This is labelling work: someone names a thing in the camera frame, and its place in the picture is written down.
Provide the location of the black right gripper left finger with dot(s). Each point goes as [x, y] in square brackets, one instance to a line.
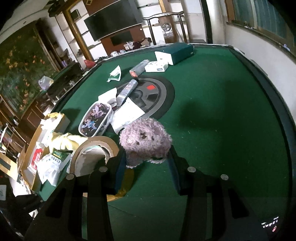
[60, 218]

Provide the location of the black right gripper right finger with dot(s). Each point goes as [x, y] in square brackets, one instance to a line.
[215, 208]

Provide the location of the white green medicine sachet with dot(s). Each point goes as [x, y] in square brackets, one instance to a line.
[51, 165]

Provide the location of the red white wet wipes pack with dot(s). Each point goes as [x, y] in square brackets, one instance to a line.
[35, 157]

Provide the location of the yellow packing tape roll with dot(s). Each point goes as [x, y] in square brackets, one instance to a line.
[96, 152]

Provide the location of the pale yellow cloth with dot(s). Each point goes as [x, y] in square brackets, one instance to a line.
[65, 142]

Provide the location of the anime print pencil case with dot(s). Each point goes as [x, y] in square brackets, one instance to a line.
[96, 120]

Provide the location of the yellow cardboard box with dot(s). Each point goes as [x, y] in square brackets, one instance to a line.
[42, 136]

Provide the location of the white paper sheet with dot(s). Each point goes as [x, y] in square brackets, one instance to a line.
[126, 114]

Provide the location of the silver printed tube pack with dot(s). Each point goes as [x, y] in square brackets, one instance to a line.
[127, 90]

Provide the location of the clear plastic bag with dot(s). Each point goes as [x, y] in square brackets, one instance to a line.
[45, 82]

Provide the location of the white green paper packet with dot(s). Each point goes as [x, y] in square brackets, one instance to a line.
[115, 75]

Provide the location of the small white medicine box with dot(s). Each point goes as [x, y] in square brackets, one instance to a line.
[156, 66]

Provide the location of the red plastic bag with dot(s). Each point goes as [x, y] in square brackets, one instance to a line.
[89, 64]

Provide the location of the red grey small box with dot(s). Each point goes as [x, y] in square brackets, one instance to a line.
[139, 68]

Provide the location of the dark green white box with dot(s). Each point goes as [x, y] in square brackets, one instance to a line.
[175, 53]

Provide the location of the flower painting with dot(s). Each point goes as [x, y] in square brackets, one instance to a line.
[24, 61]

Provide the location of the brown tv cabinet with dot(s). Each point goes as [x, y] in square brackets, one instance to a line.
[116, 41]

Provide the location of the wooden chair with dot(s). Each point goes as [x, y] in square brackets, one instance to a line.
[166, 26]

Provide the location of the black television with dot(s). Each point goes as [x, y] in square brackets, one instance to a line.
[113, 18]

